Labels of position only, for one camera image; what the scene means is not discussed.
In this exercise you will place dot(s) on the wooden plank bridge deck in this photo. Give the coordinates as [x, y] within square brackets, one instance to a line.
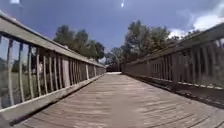
[116, 103]

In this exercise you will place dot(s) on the group of trees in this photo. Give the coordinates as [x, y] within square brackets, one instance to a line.
[80, 43]
[143, 40]

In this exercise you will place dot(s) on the wooden bridge railing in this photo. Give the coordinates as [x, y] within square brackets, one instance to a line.
[43, 71]
[186, 66]

